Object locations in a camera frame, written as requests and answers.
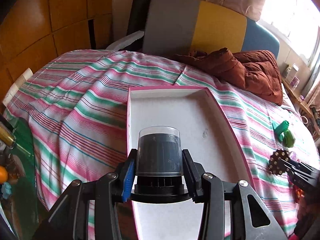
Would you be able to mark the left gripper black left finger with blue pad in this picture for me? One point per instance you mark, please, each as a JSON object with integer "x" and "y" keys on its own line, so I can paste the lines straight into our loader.
{"x": 68, "y": 217}

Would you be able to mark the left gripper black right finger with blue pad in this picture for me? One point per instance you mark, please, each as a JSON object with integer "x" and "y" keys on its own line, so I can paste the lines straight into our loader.
{"x": 250, "y": 217}

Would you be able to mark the brown studded roller toy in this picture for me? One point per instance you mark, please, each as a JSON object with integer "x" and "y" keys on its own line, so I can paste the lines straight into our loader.
{"x": 278, "y": 161}

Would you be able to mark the green white plastic container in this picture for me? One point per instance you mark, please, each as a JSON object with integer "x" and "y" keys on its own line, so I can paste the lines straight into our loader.
{"x": 283, "y": 134}

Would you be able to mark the black jar with clear cap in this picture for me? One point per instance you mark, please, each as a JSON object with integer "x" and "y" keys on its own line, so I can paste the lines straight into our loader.
{"x": 159, "y": 167}

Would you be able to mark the green glass side table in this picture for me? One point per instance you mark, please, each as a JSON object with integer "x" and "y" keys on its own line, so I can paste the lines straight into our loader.
{"x": 19, "y": 210}

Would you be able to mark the wooden bedside shelf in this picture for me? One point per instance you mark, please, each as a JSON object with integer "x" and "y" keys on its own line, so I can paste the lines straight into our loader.
{"x": 296, "y": 99}

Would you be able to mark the white box on shelf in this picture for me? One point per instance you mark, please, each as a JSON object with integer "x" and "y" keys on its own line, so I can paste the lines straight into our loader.
{"x": 290, "y": 72}

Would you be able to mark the striped pink green bedspread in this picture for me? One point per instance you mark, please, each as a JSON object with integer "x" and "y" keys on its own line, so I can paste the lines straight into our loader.
{"x": 76, "y": 108}

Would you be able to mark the white tray with pink rim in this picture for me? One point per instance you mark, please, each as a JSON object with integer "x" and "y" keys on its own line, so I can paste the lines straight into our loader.
{"x": 204, "y": 131}

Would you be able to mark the rust brown quilted duvet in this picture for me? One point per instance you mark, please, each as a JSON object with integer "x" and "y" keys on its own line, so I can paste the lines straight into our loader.
{"x": 255, "y": 71}

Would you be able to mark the grey yellow blue headboard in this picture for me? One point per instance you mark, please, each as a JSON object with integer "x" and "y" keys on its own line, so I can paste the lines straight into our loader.
{"x": 180, "y": 26}

